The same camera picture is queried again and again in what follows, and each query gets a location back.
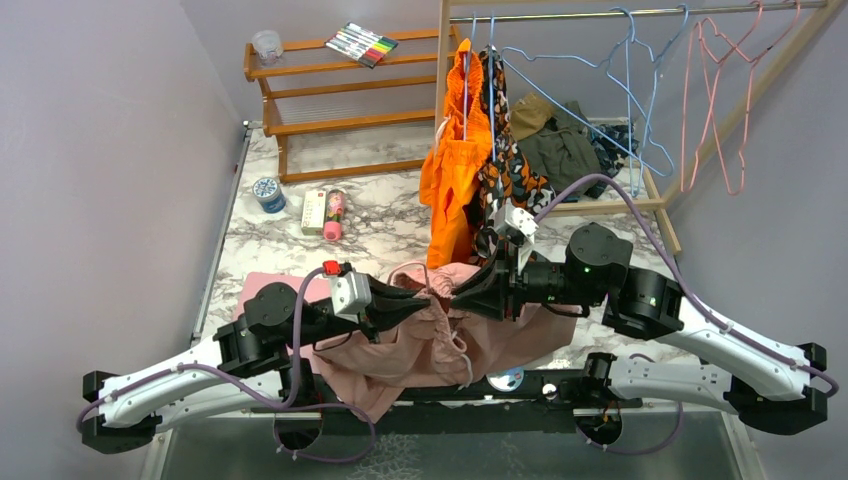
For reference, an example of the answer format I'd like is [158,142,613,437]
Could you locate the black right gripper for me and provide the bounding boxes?
[450,240,607,323]

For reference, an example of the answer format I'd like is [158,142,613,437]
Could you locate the pink wire hanger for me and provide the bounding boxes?
[678,0,803,195]
[387,261,454,299]

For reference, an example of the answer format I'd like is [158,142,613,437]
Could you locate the pink shorts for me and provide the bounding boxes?
[301,263,580,422]

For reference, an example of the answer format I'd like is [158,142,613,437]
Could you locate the camouflage orange black shorts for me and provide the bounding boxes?
[465,46,554,265]

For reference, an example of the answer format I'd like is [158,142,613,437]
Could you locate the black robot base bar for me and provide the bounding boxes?
[272,369,642,443]

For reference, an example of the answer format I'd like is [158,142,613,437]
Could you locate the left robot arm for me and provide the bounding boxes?
[77,273,430,454]

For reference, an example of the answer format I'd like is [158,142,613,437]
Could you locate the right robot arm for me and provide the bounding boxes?
[452,223,828,435]

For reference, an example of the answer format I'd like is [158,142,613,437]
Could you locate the blue hanger holding shorts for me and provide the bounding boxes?
[460,13,496,161]

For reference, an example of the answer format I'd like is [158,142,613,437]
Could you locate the pink clipboard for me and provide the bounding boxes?
[231,271,336,319]

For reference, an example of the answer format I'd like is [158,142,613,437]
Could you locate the pink floral bottle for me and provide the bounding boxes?
[323,189,346,241]

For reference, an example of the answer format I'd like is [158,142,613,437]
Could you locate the clear plastic toy package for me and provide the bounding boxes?
[486,367,525,393]

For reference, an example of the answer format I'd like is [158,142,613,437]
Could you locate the white rectangular box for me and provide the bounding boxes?
[301,190,327,236]

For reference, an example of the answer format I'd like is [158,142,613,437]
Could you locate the olive green garment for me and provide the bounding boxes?
[518,105,601,193]

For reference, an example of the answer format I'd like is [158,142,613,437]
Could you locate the tan folded garment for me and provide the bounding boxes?
[510,93,555,141]

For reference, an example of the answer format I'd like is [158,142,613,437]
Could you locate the wooden shelf rack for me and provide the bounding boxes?
[243,27,460,183]

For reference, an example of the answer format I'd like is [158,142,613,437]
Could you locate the marker pen set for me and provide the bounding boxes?
[324,22,398,69]

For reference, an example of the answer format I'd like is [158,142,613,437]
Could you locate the clear plastic cup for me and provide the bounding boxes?
[251,30,284,66]

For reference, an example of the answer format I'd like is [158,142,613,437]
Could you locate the metal hanging rod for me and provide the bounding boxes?
[449,1,832,24]

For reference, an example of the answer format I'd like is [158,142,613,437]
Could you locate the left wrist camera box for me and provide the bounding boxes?
[322,260,373,324]

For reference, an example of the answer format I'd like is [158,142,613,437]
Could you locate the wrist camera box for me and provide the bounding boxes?
[322,260,373,324]
[493,200,539,273]

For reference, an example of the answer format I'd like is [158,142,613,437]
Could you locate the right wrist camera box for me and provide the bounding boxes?
[493,200,539,273]

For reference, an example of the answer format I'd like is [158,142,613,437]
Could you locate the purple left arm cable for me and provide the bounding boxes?
[76,266,326,433]

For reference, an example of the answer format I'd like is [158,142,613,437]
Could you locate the blue wire hanger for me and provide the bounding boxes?
[500,16,689,197]

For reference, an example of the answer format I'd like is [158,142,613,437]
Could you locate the wooden clothes rack frame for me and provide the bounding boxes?
[435,1,847,255]

